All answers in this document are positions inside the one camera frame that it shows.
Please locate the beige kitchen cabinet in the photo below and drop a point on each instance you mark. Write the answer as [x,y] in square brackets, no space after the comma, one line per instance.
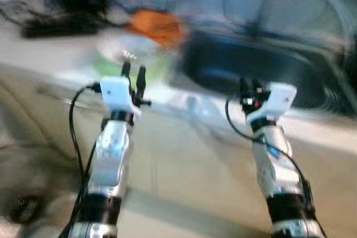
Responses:
[189,160]

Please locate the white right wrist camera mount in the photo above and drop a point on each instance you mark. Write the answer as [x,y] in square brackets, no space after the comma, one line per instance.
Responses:
[276,101]

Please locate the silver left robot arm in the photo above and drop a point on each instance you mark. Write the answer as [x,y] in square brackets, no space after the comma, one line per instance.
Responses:
[109,160]

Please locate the stainless steel sink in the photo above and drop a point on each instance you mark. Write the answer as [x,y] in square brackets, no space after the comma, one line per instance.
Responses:
[251,65]

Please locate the orange bowl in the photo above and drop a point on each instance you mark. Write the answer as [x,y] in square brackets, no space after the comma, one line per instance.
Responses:
[159,26]

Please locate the black power strip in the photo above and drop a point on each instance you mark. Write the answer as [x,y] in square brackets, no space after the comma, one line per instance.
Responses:
[61,27]

